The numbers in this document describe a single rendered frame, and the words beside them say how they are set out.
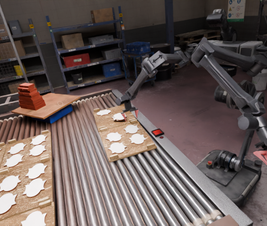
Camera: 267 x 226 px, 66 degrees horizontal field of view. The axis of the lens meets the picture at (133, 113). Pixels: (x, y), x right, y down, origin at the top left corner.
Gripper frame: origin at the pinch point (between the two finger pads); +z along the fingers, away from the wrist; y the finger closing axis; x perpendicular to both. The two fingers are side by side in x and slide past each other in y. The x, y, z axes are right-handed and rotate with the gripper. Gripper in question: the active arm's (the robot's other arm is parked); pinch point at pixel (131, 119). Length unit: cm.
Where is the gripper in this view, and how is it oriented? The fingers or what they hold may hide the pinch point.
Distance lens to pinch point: 172.6
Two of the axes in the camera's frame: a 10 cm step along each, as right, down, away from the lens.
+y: 9.4, -2.7, 2.0
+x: -2.4, -1.3, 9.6
